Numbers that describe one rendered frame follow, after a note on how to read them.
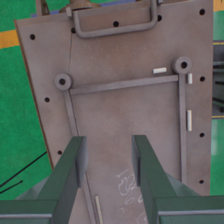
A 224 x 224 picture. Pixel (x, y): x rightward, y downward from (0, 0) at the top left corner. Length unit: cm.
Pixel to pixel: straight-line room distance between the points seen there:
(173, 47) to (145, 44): 7
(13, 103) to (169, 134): 187
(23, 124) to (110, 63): 182
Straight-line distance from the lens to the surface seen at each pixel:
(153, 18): 43
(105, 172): 51
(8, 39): 209
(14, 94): 210
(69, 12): 43
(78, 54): 43
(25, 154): 230
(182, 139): 48
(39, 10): 64
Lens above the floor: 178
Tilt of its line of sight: 75 degrees down
